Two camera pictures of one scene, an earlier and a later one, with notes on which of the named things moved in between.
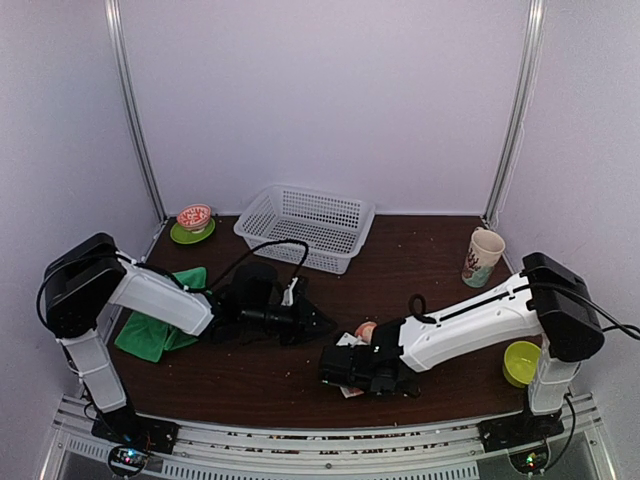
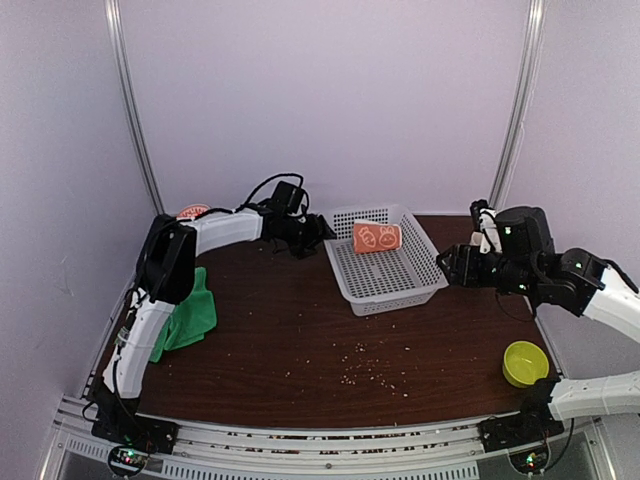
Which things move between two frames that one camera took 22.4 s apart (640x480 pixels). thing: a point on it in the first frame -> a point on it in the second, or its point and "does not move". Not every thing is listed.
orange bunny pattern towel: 363,335 -> 375,236
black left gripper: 303,329 -> 320,230
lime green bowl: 520,360 does not move
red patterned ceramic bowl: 194,217 does not move
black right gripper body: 366,385 -> 472,276
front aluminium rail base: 328,451 does not move
